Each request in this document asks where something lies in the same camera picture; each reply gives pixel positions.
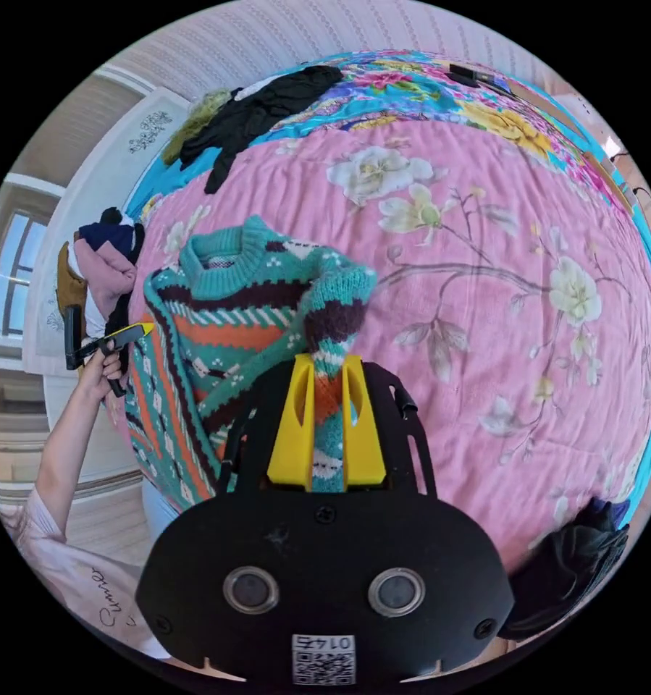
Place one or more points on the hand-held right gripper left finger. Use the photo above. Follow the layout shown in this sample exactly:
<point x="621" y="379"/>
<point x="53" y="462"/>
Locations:
<point x="290" y="429"/>

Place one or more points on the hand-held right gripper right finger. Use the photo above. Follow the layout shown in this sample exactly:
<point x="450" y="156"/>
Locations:
<point x="364" y="434"/>

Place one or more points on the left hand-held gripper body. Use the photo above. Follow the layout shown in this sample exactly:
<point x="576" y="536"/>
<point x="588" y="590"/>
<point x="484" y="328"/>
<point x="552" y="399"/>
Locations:
<point x="89" y="350"/>

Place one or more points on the green patchwork long sleeve sweater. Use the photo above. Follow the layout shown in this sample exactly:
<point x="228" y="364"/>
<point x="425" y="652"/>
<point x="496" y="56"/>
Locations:
<point x="233" y="326"/>

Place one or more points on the person's left forearm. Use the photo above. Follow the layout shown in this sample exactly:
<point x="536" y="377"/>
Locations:
<point x="64" y="450"/>

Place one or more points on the person's left hand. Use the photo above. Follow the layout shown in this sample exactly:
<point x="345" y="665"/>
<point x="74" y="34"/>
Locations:
<point x="100" y="374"/>

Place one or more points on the pile of clothes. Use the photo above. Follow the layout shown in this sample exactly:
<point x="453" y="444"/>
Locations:
<point x="105" y="266"/>
<point x="254" y="111"/>

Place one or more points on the window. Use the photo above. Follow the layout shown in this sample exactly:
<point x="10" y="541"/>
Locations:
<point x="13" y="271"/>

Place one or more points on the bed with pink floral quilt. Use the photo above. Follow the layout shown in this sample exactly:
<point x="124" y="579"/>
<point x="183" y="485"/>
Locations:
<point x="520" y="326"/>

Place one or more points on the black garment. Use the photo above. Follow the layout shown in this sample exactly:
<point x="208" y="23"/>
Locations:
<point x="569" y="570"/>

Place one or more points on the black flat device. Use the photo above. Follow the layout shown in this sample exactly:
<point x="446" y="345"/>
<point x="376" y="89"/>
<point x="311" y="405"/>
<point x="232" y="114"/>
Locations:
<point x="469" y="75"/>

